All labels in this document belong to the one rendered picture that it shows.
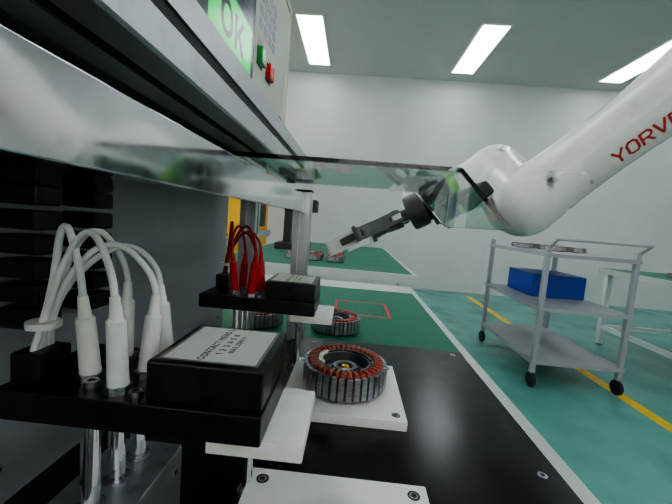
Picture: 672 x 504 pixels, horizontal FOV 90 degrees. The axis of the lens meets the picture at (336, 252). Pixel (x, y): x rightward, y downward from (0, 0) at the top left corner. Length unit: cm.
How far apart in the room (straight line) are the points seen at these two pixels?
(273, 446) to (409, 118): 570
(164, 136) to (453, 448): 39
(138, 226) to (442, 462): 41
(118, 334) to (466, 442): 36
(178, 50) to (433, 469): 39
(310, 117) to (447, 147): 223
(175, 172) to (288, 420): 15
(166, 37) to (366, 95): 569
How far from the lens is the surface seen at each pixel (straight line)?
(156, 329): 24
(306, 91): 594
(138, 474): 30
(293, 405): 24
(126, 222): 43
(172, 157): 18
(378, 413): 44
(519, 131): 625
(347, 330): 76
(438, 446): 43
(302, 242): 62
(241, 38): 40
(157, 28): 20
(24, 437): 39
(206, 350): 22
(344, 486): 34
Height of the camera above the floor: 100
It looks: 5 degrees down
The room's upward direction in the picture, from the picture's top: 5 degrees clockwise
